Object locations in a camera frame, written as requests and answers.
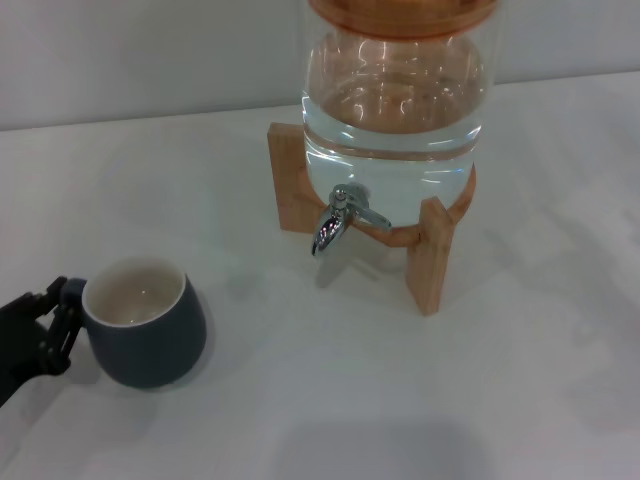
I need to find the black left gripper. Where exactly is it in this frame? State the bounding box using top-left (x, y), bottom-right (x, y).
top-left (0, 276), bottom-right (80, 407)

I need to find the dark grey ceramic mug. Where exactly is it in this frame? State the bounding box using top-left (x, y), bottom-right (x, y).
top-left (63, 256), bottom-right (208, 390)

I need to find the chrome dispenser faucet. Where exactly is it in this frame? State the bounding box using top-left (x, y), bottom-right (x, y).
top-left (310, 183), bottom-right (393, 259)

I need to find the glass water dispenser jar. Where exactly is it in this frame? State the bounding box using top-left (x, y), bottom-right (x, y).
top-left (299, 0), bottom-right (501, 229)

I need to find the light wooden dispenser stand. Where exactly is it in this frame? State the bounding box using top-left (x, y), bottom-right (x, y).
top-left (266, 121), bottom-right (479, 317)

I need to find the wooden dispenser lid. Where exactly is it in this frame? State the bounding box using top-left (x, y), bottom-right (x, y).
top-left (305, 0), bottom-right (496, 40)

